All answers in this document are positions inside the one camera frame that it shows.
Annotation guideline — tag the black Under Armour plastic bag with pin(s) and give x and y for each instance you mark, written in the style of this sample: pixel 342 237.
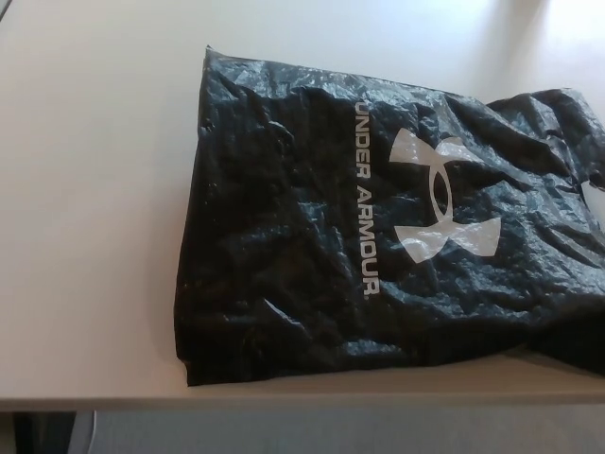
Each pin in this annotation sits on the black Under Armour plastic bag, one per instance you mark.
pixel 302 227

